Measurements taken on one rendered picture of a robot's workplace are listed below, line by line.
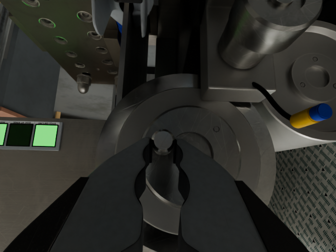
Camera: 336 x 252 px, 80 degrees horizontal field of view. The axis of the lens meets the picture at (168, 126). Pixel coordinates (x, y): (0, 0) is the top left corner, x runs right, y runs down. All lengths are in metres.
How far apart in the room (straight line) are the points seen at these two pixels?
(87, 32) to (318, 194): 0.42
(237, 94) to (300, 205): 0.23
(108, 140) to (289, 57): 0.18
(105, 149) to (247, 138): 0.11
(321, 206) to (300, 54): 0.19
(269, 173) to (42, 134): 0.50
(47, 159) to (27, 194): 0.09
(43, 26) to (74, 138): 0.25
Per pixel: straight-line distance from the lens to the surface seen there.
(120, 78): 0.20
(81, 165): 0.53
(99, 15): 0.21
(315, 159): 0.32
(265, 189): 0.19
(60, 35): 0.44
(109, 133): 0.17
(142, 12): 0.19
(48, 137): 0.56
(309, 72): 0.23
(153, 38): 0.62
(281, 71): 0.22
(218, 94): 0.16
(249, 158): 0.17
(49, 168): 0.56
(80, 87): 0.55
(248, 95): 0.17
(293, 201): 0.37
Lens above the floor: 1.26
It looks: 13 degrees down
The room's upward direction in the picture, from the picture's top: 179 degrees counter-clockwise
